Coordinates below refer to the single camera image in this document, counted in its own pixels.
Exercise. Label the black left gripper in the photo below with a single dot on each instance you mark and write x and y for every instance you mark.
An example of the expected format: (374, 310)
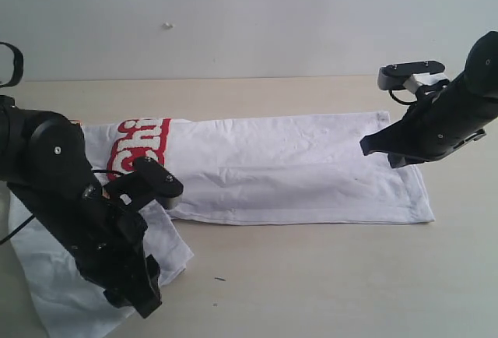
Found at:
(106, 241)

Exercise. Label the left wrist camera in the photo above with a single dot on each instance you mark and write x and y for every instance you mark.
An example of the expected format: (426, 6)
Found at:
(148, 182)

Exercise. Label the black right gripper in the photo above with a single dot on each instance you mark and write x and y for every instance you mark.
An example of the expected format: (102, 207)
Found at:
(432, 130)

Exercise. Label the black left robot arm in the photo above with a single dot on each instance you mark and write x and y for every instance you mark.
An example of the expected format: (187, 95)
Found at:
(44, 163)

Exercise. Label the white t-shirt red lettering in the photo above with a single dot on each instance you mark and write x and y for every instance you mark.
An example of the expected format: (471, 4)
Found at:
(306, 169)

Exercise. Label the small white wall hook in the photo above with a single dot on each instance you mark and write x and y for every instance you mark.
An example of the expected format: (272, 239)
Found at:
(167, 25)

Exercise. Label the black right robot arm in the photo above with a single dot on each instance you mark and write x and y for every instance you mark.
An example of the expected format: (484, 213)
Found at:
(479, 77)

